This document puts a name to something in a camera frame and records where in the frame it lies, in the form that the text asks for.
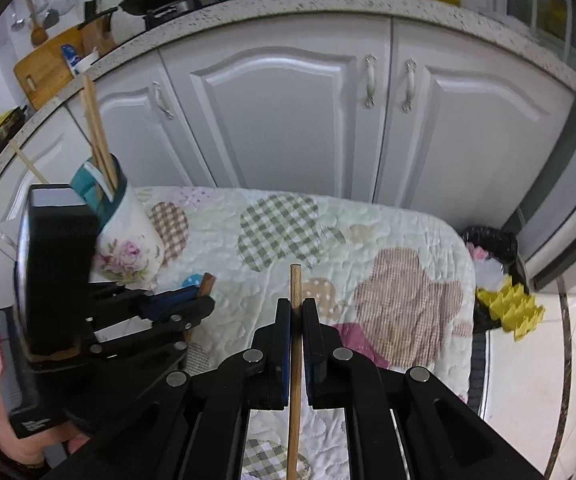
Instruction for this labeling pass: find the black trash bag bin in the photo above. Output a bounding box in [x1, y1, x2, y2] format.
[460, 226, 519, 281]

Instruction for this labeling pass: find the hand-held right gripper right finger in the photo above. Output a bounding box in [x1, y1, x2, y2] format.
[302, 298, 544, 480]

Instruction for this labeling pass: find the small white bowl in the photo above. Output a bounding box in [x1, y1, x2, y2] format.
[74, 47, 100, 73]

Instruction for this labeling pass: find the wooden cutting board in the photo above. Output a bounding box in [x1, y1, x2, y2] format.
[14, 27, 94, 111]

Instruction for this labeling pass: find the wooden knife block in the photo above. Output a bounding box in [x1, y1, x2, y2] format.
[83, 0, 119, 48]

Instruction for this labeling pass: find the yellow egg carton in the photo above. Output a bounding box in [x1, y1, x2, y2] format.
[477, 282, 546, 343]

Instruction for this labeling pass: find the patchwork quilted table cover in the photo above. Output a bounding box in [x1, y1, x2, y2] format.
[88, 186, 476, 480]

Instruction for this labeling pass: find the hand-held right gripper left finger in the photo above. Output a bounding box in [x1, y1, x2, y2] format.
[43, 298, 291, 480]

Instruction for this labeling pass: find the white framed glass door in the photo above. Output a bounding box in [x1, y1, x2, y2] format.
[505, 0, 576, 281]

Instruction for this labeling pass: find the hanging wooden spatula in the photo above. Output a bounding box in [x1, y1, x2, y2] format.
[25, 0, 49, 46]

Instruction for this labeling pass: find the white crumpled paper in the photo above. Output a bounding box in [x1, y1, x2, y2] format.
[470, 245, 506, 291]

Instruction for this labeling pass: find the floral utensil holder teal lid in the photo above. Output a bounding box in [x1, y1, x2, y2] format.
[70, 152, 166, 283]

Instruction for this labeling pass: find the silver cabinet handle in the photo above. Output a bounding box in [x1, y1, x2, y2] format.
[153, 82, 174, 120]
[364, 55, 376, 109]
[402, 59, 416, 112]

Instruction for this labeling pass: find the black casserole yellow lid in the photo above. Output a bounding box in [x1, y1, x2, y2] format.
[0, 106, 29, 161]

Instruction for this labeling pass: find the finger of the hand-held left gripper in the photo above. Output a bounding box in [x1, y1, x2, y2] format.
[88, 297, 216, 361]
[88, 282, 204, 321]

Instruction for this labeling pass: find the light wooden chopstick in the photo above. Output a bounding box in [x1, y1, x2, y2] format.
[8, 140, 51, 186]
[82, 75, 111, 193]
[88, 77, 119, 192]

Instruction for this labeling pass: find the white cabinet door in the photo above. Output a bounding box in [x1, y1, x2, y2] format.
[160, 14, 394, 203]
[68, 55, 219, 191]
[375, 17, 576, 231]
[0, 125, 89, 281]

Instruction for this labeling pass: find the blue and white tube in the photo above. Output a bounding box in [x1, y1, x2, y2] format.
[60, 44, 81, 76]

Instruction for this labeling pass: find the person's left hand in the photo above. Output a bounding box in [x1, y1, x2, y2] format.
[0, 360, 94, 466]

